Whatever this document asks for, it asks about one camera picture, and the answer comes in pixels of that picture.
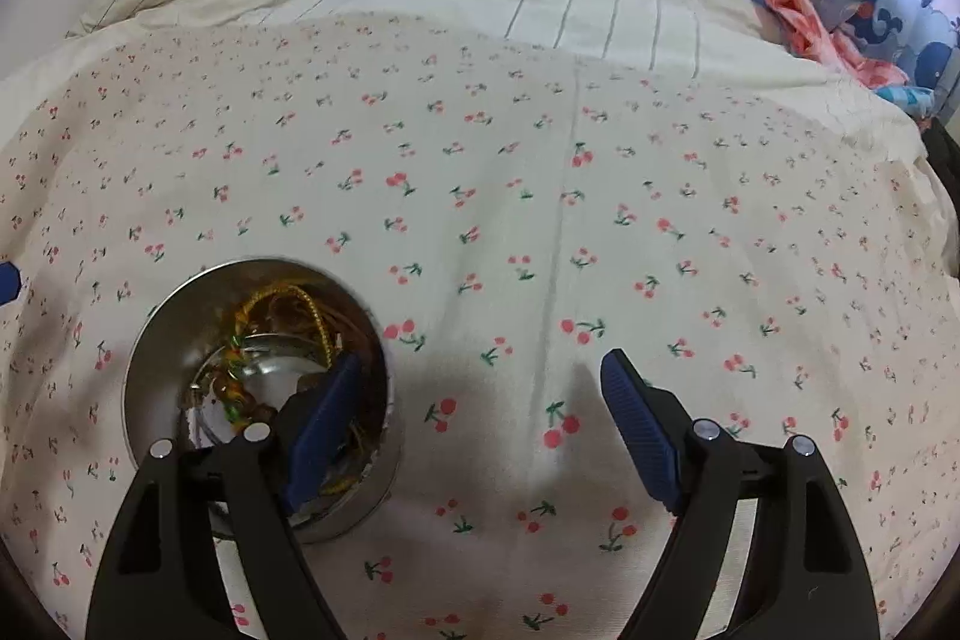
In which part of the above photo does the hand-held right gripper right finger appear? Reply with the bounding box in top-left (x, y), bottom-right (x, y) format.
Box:
top-left (600, 347), bottom-right (880, 640)

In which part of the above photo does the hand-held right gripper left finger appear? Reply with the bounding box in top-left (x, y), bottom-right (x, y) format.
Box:
top-left (84, 351), bottom-right (365, 640)

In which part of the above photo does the pile of beaded bracelets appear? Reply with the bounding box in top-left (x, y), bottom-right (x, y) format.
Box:
top-left (184, 284), bottom-right (380, 513)

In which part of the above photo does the round silver metal tin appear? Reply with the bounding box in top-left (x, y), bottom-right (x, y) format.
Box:
top-left (122, 256), bottom-right (402, 543)

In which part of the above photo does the cherry print blanket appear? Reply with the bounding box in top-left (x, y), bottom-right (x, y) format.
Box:
top-left (0, 10), bottom-right (960, 640)

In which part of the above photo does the black jacket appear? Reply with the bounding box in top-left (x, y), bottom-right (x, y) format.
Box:
top-left (919, 119), bottom-right (960, 281)

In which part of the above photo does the light blue cloth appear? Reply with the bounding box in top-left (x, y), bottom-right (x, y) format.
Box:
top-left (877, 83), bottom-right (935, 116)

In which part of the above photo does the pink cloth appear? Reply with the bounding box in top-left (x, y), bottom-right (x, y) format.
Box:
top-left (761, 0), bottom-right (908, 86)

